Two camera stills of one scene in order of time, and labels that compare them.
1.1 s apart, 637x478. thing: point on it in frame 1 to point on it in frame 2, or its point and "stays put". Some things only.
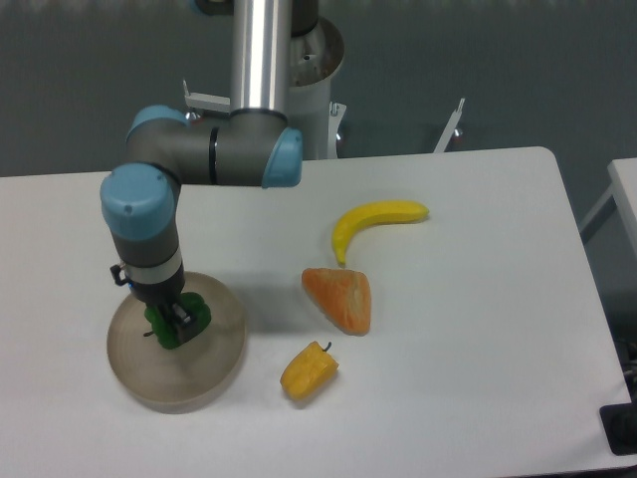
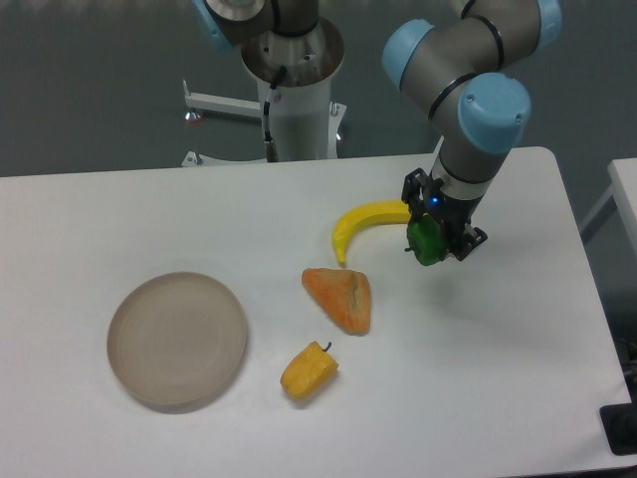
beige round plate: [191, 375] stays put
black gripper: [162, 294] to [453, 213]
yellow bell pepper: [310, 372] stays put
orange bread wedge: [343, 296] stays put
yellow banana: [369, 214] stays put
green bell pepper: [197, 308] to [426, 240]
